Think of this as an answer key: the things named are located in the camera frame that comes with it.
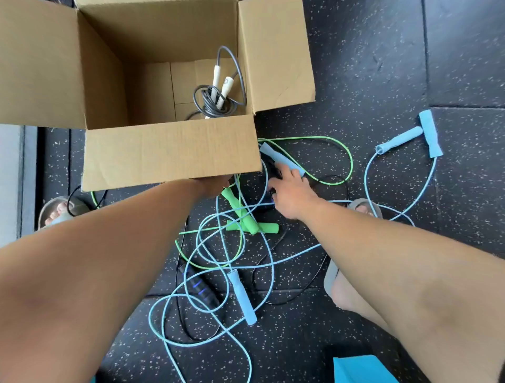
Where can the grey left slipper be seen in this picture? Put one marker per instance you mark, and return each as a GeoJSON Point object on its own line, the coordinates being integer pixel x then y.
{"type": "Point", "coordinates": [79, 205]}

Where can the person's right hand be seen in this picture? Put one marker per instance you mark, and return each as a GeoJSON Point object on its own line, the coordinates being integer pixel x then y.
{"type": "Point", "coordinates": [292, 197]}

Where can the grey slipper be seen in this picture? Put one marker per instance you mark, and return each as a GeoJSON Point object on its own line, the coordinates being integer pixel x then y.
{"type": "Point", "coordinates": [79, 205]}
{"type": "Point", "coordinates": [365, 203]}

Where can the black wall edge trim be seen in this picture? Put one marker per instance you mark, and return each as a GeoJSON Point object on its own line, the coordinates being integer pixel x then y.
{"type": "Point", "coordinates": [27, 177]}

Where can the person's left hand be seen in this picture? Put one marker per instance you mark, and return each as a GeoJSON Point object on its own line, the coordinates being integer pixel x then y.
{"type": "Point", "coordinates": [215, 187]}

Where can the blue mat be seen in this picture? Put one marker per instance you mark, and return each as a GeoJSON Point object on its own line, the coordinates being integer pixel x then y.
{"type": "Point", "coordinates": [359, 371]}

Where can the person's left forearm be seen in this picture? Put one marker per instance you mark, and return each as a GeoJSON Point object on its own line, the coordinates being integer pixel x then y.
{"type": "Point", "coordinates": [79, 276]}

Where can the brown cardboard box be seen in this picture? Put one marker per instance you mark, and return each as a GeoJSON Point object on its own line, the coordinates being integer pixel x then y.
{"type": "Point", "coordinates": [169, 154]}

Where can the grey right slipper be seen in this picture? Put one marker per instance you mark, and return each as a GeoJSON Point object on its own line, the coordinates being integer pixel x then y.
{"type": "Point", "coordinates": [365, 203]}

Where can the person's right forearm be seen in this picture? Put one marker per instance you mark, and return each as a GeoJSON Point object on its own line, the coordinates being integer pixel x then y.
{"type": "Point", "coordinates": [394, 276]}

